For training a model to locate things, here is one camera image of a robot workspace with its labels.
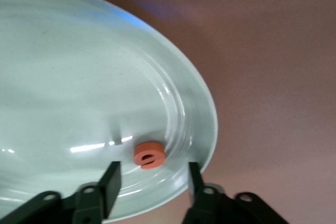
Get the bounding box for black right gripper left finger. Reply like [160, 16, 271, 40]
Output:
[73, 161, 122, 224]

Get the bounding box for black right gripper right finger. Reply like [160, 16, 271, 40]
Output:
[182, 162, 226, 224]

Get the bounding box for orange foam letter e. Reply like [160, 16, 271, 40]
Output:
[133, 142, 166, 170]

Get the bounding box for pale green plate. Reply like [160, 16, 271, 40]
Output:
[0, 0, 219, 223]

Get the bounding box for brown table cover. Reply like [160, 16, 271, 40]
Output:
[34, 0, 336, 224]

